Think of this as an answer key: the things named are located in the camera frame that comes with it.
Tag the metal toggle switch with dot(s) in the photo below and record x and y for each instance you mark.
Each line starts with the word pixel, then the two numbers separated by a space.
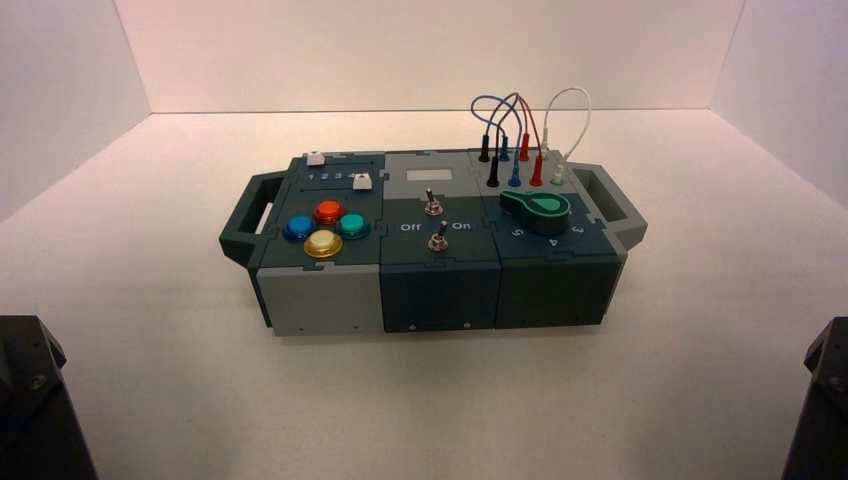
pixel 433 207
pixel 438 242

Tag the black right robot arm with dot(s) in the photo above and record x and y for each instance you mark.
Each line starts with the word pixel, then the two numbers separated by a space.
pixel 825 411

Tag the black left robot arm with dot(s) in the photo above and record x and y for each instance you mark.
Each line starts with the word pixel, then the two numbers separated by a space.
pixel 33 411

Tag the gray and teal control box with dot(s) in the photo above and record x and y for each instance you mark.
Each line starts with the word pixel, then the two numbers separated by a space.
pixel 437 291

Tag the teal round push button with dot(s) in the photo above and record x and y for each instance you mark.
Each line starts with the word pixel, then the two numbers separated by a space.
pixel 354 226

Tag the white slider key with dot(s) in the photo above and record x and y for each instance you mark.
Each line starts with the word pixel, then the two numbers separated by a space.
pixel 361 182
pixel 316 159

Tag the red round push button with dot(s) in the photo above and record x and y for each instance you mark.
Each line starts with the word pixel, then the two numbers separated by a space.
pixel 328 212

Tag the yellow round push button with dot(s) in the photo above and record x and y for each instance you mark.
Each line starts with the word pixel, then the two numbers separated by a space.
pixel 323 244

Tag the green rotary knob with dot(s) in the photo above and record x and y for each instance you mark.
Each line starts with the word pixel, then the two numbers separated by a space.
pixel 543 213

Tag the blue round push button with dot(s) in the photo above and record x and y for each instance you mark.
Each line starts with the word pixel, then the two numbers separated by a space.
pixel 299 228

